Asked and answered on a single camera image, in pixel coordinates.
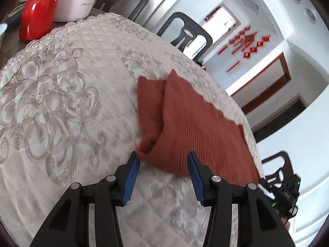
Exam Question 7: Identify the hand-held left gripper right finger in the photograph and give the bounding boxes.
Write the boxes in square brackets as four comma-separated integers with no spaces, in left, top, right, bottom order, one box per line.
[187,151,295,247]

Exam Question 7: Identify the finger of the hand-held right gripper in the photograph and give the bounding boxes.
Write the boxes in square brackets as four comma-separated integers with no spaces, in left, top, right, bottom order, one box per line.
[258,177,276,202]

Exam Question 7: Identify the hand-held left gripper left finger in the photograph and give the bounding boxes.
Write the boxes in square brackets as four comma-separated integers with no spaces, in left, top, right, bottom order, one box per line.
[29,151,141,247]

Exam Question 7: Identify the rust red knitted sweater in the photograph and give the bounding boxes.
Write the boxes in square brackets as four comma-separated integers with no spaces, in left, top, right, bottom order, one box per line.
[135,69,261,184]

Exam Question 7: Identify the dark open doorway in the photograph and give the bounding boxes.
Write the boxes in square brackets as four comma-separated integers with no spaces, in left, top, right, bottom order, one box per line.
[252,96,309,142]

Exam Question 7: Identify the beige quilted table cover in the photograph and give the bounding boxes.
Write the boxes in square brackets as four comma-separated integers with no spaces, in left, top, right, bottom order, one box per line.
[0,12,265,247]

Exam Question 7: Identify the brown framed door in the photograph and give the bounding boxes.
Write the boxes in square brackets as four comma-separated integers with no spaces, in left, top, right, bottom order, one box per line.
[225,52,291,115]

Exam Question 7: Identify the red canister with metal lid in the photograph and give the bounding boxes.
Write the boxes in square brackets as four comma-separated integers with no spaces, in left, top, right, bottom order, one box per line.
[19,0,59,41]

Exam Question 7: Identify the white electric kettle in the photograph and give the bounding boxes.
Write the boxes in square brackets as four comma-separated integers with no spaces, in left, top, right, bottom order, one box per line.
[53,0,110,22]

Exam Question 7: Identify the red knot wall hanging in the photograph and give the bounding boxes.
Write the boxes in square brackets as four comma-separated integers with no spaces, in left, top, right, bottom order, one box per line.
[217,36,241,55]
[233,31,259,52]
[226,35,272,73]

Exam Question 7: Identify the red chili string decoration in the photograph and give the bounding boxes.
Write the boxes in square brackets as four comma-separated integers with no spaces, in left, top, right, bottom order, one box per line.
[204,5,222,21]

